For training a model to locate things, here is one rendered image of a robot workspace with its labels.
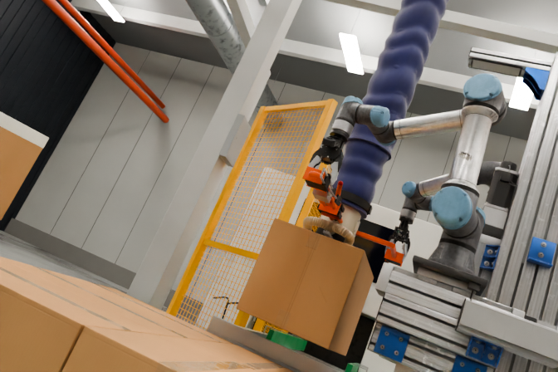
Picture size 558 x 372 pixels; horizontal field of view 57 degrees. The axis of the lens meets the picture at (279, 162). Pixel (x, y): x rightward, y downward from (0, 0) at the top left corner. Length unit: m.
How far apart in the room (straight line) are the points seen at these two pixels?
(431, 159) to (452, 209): 10.38
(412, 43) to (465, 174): 1.17
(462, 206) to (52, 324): 1.13
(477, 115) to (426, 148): 10.34
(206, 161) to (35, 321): 2.24
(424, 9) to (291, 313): 1.65
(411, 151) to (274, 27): 8.76
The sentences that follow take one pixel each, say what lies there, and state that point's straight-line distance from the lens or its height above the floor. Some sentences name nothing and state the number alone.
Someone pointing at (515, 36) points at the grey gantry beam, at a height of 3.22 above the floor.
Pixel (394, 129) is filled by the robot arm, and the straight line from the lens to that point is 2.00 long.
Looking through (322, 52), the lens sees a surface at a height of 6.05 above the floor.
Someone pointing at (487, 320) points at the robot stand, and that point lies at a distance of 1.57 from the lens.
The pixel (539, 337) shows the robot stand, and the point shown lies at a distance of 1.59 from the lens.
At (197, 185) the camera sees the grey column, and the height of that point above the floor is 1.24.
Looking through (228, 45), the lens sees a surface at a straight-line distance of 9.81.
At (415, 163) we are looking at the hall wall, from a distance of 11.97.
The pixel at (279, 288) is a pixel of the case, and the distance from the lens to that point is 2.11.
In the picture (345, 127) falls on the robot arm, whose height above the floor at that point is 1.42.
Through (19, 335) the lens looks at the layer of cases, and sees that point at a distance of 1.18.
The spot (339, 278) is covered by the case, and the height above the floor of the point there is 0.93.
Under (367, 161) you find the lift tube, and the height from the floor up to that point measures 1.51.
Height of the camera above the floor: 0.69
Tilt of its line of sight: 16 degrees up
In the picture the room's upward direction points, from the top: 23 degrees clockwise
